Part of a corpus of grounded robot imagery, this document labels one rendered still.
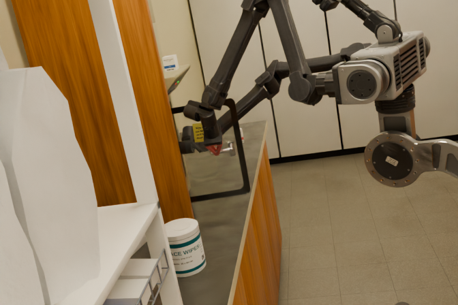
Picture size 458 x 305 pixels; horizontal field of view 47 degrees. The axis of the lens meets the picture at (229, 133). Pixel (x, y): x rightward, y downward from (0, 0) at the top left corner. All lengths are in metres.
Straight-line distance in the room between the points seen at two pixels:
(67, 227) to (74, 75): 1.20
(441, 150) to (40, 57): 1.44
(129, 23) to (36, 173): 1.16
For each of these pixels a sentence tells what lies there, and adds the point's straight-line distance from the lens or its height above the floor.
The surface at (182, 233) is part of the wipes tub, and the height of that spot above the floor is 1.09.
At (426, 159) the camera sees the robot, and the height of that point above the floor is 1.14.
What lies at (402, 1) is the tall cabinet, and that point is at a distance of 5.13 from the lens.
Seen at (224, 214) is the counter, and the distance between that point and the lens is 2.12.
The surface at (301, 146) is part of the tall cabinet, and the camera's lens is 5.30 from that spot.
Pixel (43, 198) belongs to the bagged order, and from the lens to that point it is 0.87.
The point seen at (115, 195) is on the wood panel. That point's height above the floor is 1.10.
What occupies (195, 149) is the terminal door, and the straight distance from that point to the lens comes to 2.09.
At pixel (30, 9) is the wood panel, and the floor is 1.85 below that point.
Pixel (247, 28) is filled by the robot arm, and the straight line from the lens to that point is 1.87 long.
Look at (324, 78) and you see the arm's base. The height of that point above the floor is 1.47.
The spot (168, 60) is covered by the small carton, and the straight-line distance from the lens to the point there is 2.19.
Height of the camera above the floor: 1.79
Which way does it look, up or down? 15 degrees down
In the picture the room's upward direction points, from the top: 11 degrees counter-clockwise
